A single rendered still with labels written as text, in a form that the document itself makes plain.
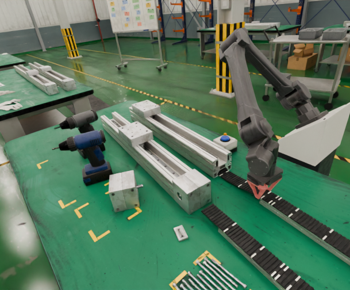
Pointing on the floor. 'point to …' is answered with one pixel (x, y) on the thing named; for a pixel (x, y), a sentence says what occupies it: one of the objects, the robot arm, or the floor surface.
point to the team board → (134, 21)
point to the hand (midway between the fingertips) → (262, 193)
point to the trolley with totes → (324, 86)
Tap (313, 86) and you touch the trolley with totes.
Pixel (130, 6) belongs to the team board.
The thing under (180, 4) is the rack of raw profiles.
